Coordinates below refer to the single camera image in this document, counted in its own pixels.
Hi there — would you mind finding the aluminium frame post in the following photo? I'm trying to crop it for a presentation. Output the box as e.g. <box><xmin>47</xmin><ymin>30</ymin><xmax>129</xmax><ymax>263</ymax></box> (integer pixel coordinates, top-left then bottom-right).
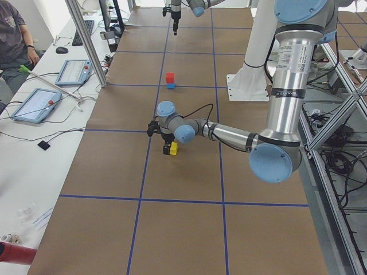
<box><xmin>65</xmin><ymin>0</ymin><xmax>107</xmax><ymax>88</ymax></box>

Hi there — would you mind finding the red block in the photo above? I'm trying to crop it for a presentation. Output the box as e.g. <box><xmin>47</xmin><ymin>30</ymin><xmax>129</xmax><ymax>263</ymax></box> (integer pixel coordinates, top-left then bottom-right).
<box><xmin>166</xmin><ymin>72</ymin><xmax>174</xmax><ymax>84</ymax></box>

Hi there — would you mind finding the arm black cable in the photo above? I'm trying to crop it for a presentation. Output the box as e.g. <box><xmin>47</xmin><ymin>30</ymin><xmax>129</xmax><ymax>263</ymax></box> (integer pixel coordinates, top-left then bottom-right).
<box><xmin>180</xmin><ymin>103</ymin><xmax>253</xmax><ymax>152</ymax></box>

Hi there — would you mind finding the teach pendant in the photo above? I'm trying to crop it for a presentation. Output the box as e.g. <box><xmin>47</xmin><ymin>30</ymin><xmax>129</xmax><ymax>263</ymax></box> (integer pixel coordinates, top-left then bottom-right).
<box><xmin>10</xmin><ymin>88</ymin><xmax>62</xmax><ymax>124</ymax></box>
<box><xmin>55</xmin><ymin>60</ymin><xmax>92</xmax><ymax>87</ymax></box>

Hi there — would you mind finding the seated person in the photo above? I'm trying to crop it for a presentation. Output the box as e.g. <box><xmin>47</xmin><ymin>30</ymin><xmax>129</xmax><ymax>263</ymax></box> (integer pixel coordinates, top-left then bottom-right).
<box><xmin>1</xmin><ymin>1</ymin><xmax>43</xmax><ymax>93</ymax></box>

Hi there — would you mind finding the teach pendant far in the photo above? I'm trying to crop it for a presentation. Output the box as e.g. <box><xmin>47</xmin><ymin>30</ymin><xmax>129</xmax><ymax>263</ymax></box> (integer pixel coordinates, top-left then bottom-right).
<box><xmin>55</xmin><ymin>60</ymin><xmax>92</xmax><ymax>87</ymax></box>

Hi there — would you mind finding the yellow block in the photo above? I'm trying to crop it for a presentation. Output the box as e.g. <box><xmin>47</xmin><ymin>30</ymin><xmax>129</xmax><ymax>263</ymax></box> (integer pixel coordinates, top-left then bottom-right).
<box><xmin>169</xmin><ymin>142</ymin><xmax>178</xmax><ymax>155</ymax></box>

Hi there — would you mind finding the red cylinder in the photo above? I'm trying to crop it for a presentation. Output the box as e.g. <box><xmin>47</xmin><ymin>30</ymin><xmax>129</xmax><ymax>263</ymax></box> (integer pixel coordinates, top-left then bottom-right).
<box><xmin>0</xmin><ymin>242</ymin><xmax>37</xmax><ymax>265</ymax></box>

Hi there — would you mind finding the teach pendant near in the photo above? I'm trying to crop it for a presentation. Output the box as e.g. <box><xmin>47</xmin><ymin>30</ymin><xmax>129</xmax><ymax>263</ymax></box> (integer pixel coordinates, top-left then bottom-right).
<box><xmin>10</xmin><ymin>88</ymin><xmax>62</xmax><ymax>124</ymax></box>

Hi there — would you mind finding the black keyboard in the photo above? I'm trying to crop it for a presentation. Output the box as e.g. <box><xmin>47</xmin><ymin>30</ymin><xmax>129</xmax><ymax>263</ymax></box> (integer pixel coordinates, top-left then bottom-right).
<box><xmin>71</xmin><ymin>19</ymin><xmax>95</xmax><ymax>47</ymax></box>

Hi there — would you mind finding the black computer mouse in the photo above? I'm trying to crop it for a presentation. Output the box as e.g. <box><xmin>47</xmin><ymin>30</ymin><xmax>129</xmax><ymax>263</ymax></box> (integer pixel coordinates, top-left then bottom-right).
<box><xmin>55</xmin><ymin>46</ymin><xmax>68</xmax><ymax>54</ymax></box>

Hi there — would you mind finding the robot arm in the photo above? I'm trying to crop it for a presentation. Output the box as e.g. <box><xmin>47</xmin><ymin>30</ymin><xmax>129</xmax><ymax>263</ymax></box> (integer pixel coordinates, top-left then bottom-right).
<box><xmin>162</xmin><ymin>0</ymin><xmax>224</xmax><ymax>36</ymax></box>
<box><xmin>147</xmin><ymin>1</ymin><xmax>342</xmax><ymax>183</ymax></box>

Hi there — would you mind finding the brown paper table cover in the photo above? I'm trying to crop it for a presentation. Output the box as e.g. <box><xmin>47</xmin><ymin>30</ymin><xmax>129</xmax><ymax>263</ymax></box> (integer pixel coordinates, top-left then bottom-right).
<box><xmin>29</xmin><ymin>8</ymin><xmax>327</xmax><ymax>274</ymax></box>

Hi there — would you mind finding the white camera pillar base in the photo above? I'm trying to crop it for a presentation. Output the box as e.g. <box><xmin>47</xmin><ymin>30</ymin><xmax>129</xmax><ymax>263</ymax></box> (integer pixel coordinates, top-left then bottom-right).
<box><xmin>227</xmin><ymin>0</ymin><xmax>278</xmax><ymax>102</ymax></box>

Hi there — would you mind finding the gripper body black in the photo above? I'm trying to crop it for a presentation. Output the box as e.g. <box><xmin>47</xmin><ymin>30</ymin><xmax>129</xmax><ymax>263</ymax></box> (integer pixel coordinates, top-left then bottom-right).
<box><xmin>171</xmin><ymin>11</ymin><xmax>181</xmax><ymax>19</ymax></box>
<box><xmin>161</xmin><ymin>133</ymin><xmax>174</xmax><ymax>144</ymax></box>

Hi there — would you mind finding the black monitor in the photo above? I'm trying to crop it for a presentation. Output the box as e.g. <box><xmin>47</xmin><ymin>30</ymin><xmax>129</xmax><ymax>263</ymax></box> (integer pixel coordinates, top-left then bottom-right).
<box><xmin>99</xmin><ymin>0</ymin><xmax>124</xmax><ymax>36</ymax></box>

